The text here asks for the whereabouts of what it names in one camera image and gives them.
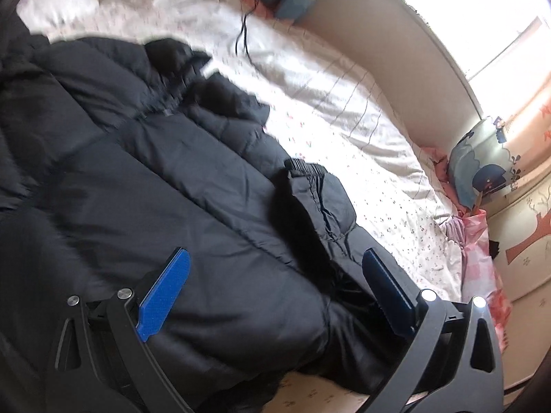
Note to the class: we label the beige bed headboard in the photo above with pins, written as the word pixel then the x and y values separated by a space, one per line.
pixel 387 51

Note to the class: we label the pink checked cloth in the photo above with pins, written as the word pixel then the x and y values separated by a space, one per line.
pixel 478 258

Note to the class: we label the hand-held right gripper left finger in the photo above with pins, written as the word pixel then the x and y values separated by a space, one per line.
pixel 165 292

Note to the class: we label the white pillow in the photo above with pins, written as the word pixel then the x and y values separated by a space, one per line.
pixel 56 4

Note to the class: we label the white floral bed sheet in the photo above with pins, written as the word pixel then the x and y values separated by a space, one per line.
pixel 344 137

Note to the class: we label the black puffer jacket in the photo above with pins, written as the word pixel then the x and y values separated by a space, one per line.
pixel 193 180

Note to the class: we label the bright window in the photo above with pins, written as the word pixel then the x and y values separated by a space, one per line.
pixel 465 8

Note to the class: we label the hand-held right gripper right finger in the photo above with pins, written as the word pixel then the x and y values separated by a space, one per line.
pixel 387 292

